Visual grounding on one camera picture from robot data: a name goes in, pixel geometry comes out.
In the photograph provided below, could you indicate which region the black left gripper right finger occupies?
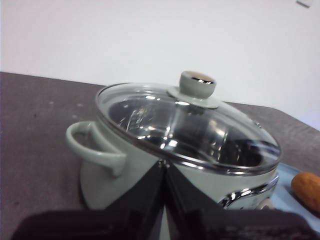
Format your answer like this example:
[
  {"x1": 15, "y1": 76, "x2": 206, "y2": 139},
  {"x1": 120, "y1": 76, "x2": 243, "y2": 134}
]
[{"x1": 165, "y1": 163, "x2": 226, "y2": 239}]

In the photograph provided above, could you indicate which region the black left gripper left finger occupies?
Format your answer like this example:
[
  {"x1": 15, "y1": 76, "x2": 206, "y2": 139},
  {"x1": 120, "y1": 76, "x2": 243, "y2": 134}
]
[{"x1": 104, "y1": 160, "x2": 166, "y2": 239}]

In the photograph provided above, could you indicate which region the glass lid with green knob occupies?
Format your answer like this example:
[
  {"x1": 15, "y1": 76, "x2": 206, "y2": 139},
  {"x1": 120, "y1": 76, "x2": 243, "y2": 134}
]
[{"x1": 94, "y1": 70, "x2": 281, "y2": 175}]

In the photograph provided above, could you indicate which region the pale green electric steamer pot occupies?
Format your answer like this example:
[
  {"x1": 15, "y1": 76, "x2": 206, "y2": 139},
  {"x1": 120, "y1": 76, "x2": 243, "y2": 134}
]
[{"x1": 65, "y1": 109, "x2": 280, "y2": 240}]

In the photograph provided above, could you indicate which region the blue round plate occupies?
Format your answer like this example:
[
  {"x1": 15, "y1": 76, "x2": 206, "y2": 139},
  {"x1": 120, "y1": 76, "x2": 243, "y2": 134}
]
[{"x1": 271, "y1": 162, "x2": 320, "y2": 221}]

